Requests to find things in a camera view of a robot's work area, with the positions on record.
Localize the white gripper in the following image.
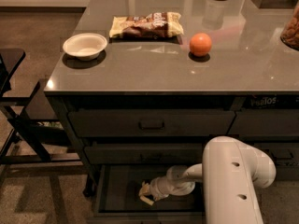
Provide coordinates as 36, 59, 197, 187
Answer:
139, 177, 169, 206

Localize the green and yellow sponge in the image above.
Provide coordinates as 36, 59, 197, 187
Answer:
139, 182, 150, 196

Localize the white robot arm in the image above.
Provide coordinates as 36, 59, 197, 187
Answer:
139, 136, 277, 224

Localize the open dark bottom drawer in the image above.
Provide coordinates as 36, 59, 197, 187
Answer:
87, 165, 206, 224

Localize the dark middle left drawer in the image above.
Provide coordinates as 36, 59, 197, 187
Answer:
84, 143, 203, 164

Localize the dark top left drawer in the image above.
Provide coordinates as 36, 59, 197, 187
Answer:
68, 109, 235, 137

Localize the dark bottom right drawer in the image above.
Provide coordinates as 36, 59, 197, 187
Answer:
276, 166, 299, 181

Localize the dark middle right drawer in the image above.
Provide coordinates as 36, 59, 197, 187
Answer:
254, 143, 299, 166

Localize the dark top right drawer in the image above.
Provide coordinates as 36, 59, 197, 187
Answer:
228, 109, 299, 139

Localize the black chair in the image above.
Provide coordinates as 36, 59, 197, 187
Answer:
0, 48, 82, 185

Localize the white paper bowl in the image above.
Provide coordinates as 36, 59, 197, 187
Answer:
63, 33, 107, 61

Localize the orange fruit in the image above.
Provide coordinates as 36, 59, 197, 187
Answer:
190, 33, 212, 57

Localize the brown chip bag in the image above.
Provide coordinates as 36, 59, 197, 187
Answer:
109, 12, 184, 39

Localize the jar of nuts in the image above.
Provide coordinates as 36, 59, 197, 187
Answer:
280, 1, 299, 50

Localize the dark drawer cabinet frame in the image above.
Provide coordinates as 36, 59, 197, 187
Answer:
44, 91, 299, 198

